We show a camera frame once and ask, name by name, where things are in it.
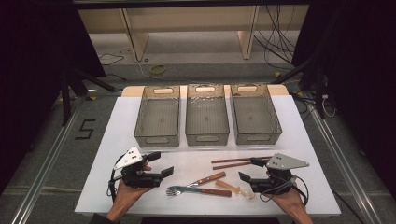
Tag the yellow tape roll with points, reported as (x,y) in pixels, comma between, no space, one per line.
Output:
(157,69)

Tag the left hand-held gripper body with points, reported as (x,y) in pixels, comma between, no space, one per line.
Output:
(137,179)

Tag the black tripod stand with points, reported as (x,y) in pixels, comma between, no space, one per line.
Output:
(67,93)
(314,81)

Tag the smoky clear plastic bin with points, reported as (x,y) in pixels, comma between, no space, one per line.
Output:
(207,118)
(158,119)
(255,116)

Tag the person's right hand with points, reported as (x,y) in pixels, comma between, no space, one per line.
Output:
(289,200)

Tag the brown wooden chopstick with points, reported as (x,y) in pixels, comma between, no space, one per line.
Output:
(230,160)
(230,165)

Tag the person's left hand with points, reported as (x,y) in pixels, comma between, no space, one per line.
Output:
(129,196)

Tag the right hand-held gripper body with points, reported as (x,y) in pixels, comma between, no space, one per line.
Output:
(277,179)

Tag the aluminium floor rail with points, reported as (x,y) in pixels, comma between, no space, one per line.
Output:
(342,165)
(46,161)

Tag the light wooden desk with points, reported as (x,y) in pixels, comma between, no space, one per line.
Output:
(137,34)

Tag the black curtain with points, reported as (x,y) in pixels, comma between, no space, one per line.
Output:
(31,62)
(364,77)

